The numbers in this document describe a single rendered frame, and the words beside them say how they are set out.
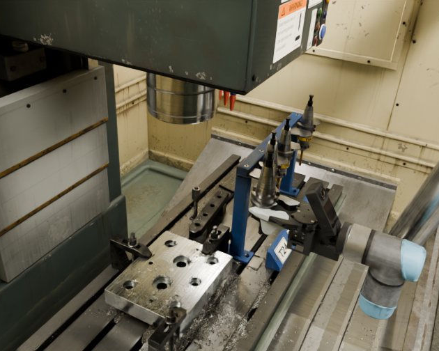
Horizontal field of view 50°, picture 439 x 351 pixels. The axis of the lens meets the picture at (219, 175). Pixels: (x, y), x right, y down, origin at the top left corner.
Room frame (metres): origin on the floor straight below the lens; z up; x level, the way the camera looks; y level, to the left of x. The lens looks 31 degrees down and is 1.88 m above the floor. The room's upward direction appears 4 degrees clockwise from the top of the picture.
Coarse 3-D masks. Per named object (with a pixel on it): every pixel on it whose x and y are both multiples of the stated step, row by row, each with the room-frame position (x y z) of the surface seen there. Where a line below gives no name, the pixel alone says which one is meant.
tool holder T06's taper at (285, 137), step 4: (284, 132) 1.26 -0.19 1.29; (288, 132) 1.26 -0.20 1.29; (280, 136) 1.27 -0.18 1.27; (284, 136) 1.26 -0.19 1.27; (288, 136) 1.26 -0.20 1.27; (280, 140) 1.26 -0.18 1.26; (284, 140) 1.25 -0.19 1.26; (288, 140) 1.26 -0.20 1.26; (280, 144) 1.26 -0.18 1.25; (284, 144) 1.25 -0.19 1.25; (288, 144) 1.26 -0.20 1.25; (280, 148) 1.25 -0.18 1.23; (284, 148) 1.25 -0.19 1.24; (288, 148) 1.25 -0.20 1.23
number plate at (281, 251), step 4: (284, 240) 1.17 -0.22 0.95; (280, 244) 1.14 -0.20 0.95; (284, 244) 1.16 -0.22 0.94; (276, 248) 1.12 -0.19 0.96; (280, 248) 1.13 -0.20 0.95; (284, 248) 1.15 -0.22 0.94; (276, 252) 1.11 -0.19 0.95; (280, 252) 1.12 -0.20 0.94; (284, 252) 1.13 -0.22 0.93; (288, 252) 1.15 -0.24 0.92; (280, 256) 1.11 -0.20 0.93; (284, 256) 1.12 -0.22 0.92; (280, 260) 1.10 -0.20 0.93; (284, 260) 1.11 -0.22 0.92
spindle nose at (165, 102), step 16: (160, 80) 0.90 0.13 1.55; (176, 80) 0.89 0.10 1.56; (160, 96) 0.90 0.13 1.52; (176, 96) 0.89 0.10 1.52; (192, 96) 0.90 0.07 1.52; (208, 96) 0.92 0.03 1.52; (160, 112) 0.90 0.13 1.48; (176, 112) 0.89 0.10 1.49; (192, 112) 0.90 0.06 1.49; (208, 112) 0.92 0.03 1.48
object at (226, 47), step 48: (0, 0) 1.03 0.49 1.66; (48, 0) 0.97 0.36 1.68; (96, 0) 0.91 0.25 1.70; (144, 0) 0.86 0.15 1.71; (192, 0) 0.82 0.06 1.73; (240, 0) 0.78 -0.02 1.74; (288, 0) 0.91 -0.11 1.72; (48, 48) 0.98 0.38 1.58; (96, 48) 0.92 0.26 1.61; (144, 48) 0.86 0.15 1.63; (192, 48) 0.82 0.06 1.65; (240, 48) 0.78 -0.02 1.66
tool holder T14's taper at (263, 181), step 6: (264, 162) 0.87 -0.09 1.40; (264, 168) 0.85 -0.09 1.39; (270, 168) 0.85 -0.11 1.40; (264, 174) 0.85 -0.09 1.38; (270, 174) 0.85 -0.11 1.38; (264, 180) 0.85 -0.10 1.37; (270, 180) 0.84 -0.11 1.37; (258, 186) 0.85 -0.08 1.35; (264, 186) 0.84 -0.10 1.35; (270, 186) 0.84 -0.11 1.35; (258, 192) 0.85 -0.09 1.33; (264, 192) 0.84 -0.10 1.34; (270, 192) 0.84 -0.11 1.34
